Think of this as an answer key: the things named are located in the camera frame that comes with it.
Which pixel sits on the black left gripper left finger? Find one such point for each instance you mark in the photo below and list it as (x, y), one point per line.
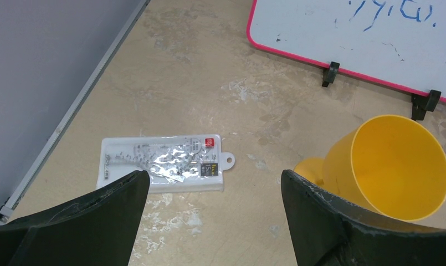
(98, 228)

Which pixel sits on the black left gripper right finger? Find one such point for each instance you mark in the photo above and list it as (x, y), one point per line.
(326, 229)

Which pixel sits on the yellow wine glass front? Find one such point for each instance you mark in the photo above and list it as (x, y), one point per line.
(390, 165)

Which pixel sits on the white plastic packaged item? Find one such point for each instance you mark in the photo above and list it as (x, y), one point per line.
(175, 164)

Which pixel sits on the red framed whiteboard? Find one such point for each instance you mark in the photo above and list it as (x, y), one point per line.
(399, 44)

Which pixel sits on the black whiteboard stand foot right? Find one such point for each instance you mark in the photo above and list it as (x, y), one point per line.
(422, 104)

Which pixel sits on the black whiteboard stand foot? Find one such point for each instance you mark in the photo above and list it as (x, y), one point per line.
(422, 104)
(329, 74)

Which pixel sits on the black whiteboard stand foot left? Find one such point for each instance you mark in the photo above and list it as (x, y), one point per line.
(329, 74)

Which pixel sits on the aluminium table edge rail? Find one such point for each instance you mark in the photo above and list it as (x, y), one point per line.
(52, 53)

